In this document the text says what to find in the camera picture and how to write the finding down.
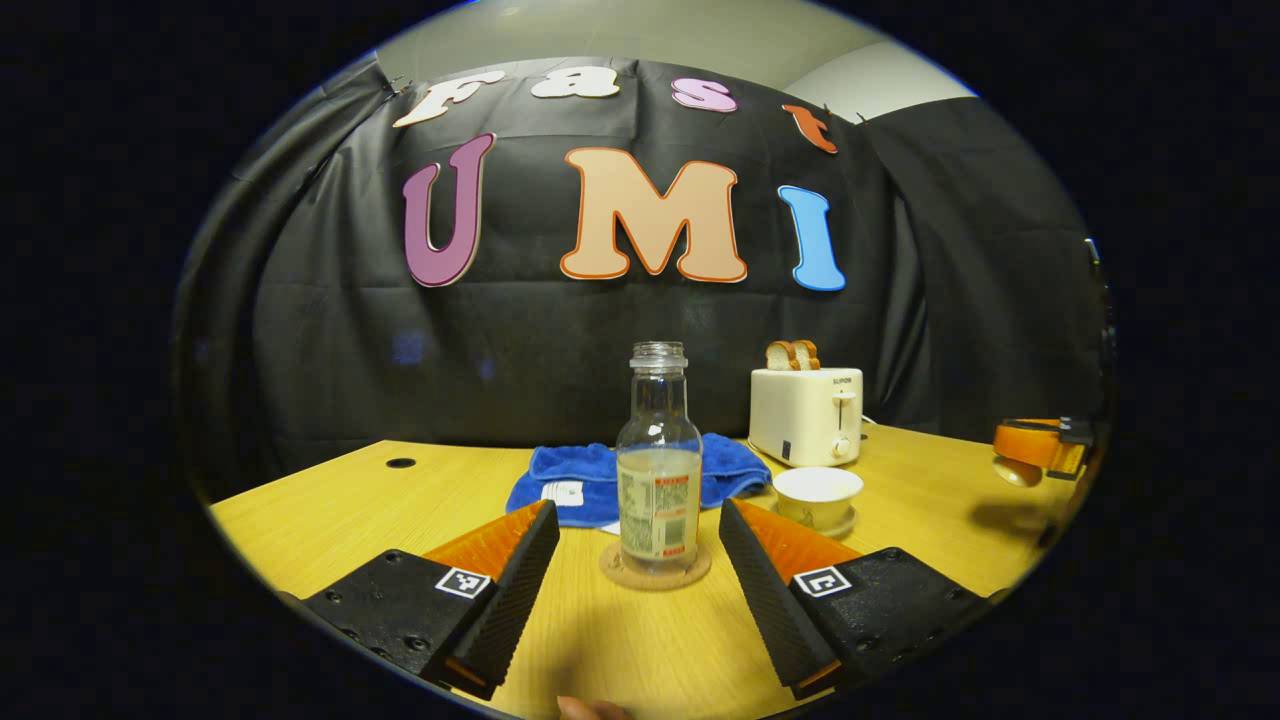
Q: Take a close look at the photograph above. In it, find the cream toaster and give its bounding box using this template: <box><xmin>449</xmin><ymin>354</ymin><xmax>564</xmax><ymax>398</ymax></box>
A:
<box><xmin>748</xmin><ymin>367</ymin><xmax>865</xmax><ymax>469</ymax></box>

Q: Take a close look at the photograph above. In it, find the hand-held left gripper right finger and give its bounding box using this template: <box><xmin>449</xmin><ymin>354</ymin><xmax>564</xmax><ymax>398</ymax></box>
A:
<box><xmin>718</xmin><ymin>498</ymin><xmax>1001</xmax><ymax>701</ymax></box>

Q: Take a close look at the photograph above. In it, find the cream ceramic teacup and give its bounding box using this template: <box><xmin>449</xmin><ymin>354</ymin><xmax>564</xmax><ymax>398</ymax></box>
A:
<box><xmin>773</xmin><ymin>466</ymin><xmax>865</xmax><ymax>531</ymax></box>

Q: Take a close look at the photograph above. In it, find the blue towel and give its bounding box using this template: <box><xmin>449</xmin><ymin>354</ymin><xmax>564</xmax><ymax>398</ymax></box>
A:
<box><xmin>505</xmin><ymin>432</ymin><xmax>772</xmax><ymax>528</ymax></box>

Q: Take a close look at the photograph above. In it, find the clear plastic water bottle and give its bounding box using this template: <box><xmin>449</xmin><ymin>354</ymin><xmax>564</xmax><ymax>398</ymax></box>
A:
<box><xmin>616</xmin><ymin>341</ymin><xmax>704</xmax><ymax>573</ymax></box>

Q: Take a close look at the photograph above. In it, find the round cork coaster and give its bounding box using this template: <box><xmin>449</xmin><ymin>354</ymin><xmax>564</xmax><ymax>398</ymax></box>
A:
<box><xmin>600</xmin><ymin>540</ymin><xmax>713</xmax><ymax>591</ymax></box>

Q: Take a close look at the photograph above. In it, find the black backdrop cloth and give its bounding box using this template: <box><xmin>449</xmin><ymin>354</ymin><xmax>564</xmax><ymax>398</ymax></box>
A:
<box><xmin>175</xmin><ymin>55</ymin><xmax>1111</xmax><ymax>501</ymax></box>

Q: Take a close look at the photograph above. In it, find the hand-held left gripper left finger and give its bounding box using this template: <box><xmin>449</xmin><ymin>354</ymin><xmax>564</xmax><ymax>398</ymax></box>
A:
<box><xmin>300</xmin><ymin>498</ymin><xmax>561</xmax><ymax>701</ymax></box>

